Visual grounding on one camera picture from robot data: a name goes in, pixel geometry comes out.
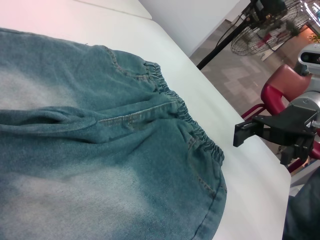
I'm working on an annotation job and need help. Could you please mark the black fan stand pole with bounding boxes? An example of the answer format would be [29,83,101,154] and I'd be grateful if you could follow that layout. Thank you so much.
[196,14,251,71]

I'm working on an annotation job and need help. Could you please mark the dark blue trouser leg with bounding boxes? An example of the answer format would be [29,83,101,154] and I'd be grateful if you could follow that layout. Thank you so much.
[282,166,320,240]

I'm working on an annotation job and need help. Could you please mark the red chair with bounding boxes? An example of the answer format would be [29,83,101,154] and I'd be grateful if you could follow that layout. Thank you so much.
[241,63,320,174]

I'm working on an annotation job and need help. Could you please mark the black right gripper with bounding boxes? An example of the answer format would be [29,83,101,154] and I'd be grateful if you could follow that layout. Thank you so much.
[232,103,319,166]

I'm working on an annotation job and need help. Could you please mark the wire cage fan head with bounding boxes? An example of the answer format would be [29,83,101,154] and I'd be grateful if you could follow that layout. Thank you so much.
[229,0,310,55]

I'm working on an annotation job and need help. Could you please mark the blue denim shorts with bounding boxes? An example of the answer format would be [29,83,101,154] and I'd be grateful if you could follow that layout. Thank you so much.
[0,27,228,240]

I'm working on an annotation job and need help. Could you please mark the silver depth camera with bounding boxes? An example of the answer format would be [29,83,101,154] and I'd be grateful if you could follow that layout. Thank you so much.
[294,44,320,76]

